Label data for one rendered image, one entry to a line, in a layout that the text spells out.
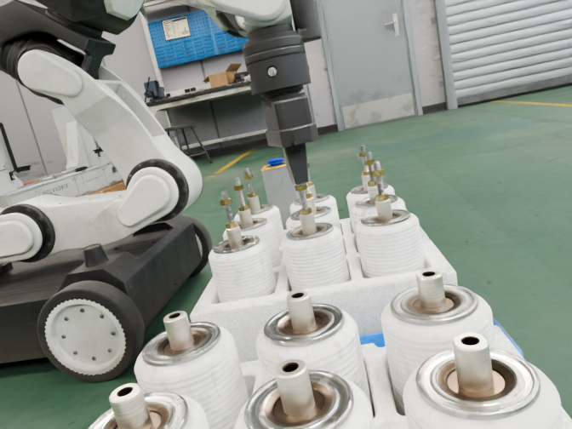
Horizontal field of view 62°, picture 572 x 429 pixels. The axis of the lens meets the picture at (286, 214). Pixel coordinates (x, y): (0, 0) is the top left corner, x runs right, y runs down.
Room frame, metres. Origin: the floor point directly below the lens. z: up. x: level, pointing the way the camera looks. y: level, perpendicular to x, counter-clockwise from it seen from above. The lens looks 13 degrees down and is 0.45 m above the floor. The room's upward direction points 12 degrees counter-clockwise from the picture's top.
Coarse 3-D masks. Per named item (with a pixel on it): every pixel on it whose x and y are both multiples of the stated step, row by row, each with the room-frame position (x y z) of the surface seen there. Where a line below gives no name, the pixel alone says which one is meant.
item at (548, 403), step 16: (416, 368) 0.30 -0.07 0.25; (544, 384) 0.26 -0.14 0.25; (416, 400) 0.27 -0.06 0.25; (544, 400) 0.24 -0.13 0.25; (416, 416) 0.26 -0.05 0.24; (432, 416) 0.25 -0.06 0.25; (448, 416) 0.25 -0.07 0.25; (512, 416) 0.24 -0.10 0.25; (528, 416) 0.23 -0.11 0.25; (544, 416) 0.23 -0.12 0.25; (560, 416) 0.24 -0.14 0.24
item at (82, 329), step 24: (72, 288) 0.86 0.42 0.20; (96, 288) 0.86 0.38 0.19; (48, 312) 0.86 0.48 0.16; (72, 312) 0.86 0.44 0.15; (96, 312) 0.86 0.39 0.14; (120, 312) 0.84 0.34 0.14; (48, 336) 0.86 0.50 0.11; (72, 336) 0.86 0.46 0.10; (96, 336) 0.86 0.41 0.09; (120, 336) 0.84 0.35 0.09; (72, 360) 0.87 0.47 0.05; (96, 360) 0.86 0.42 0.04; (120, 360) 0.84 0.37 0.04
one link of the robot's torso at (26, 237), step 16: (0, 208) 1.20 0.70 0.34; (0, 224) 1.08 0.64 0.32; (16, 224) 1.07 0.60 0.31; (32, 224) 1.07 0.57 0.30; (0, 240) 1.08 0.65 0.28; (16, 240) 1.07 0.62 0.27; (32, 240) 1.07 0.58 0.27; (0, 256) 1.08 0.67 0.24; (16, 256) 1.08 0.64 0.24; (32, 256) 1.08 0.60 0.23
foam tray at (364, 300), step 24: (360, 264) 0.75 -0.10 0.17; (432, 264) 0.65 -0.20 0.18; (288, 288) 0.70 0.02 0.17; (312, 288) 0.66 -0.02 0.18; (336, 288) 0.64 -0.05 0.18; (360, 288) 0.63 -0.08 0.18; (384, 288) 0.62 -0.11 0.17; (408, 288) 0.62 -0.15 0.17; (192, 312) 0.66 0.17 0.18; (216, 312) 0.65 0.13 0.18; (240, 312) 0.65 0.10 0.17; (264, 312) 0.64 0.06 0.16; (360, 312) 0.63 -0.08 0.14; (240, 336) 0.65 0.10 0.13; (240, 360) 0.65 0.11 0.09
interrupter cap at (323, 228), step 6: (318, 222) 0.74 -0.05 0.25; (324, 222) 0.73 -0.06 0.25; (294, 228) 0.74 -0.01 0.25; (300, 228) 0.73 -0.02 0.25; (318, 228) 0.72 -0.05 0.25; (324, 228) 0.70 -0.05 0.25; (330, 228) 0.69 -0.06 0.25; (288, 234) 0.71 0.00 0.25; (294, 234) 0.71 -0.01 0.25; (300, 234) 0.71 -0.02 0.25; (312, 234) 0.68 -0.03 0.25; (318, 234) 0.67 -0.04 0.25; (324, 234) 0.68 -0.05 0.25; (294, 240) 0.68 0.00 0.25
